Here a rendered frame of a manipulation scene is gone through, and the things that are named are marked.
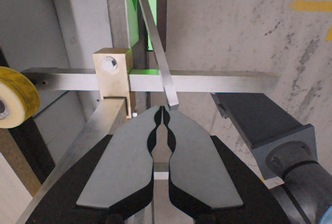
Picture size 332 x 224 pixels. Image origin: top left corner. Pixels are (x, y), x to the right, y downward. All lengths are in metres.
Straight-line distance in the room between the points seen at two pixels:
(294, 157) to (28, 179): 0.84
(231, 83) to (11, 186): 0.45
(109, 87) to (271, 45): 1.18
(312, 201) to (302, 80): 1.00
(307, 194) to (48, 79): 0.79
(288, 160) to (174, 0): 0.99
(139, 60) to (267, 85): 0.27
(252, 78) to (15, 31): 0.44
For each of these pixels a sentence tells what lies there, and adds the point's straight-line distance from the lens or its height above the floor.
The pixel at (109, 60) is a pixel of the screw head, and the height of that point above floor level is 0.85.
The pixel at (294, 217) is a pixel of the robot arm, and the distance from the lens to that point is 0.76.
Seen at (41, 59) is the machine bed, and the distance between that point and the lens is 0.46.
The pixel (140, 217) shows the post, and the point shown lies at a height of 0.80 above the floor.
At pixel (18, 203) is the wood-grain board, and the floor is 0.90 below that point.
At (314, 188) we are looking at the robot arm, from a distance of 0.76.
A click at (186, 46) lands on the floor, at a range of 1.10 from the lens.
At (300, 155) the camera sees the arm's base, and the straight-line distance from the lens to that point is 0.82.
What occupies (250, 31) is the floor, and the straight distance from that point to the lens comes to 1.21.
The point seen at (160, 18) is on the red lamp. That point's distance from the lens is 0.37.
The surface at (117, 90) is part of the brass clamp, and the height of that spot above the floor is 0.84.
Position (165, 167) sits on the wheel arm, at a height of 0.82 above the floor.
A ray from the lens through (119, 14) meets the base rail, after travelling 0.38.
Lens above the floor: 1.07
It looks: 62 degrees down
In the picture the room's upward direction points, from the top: 179 degrees clockwise
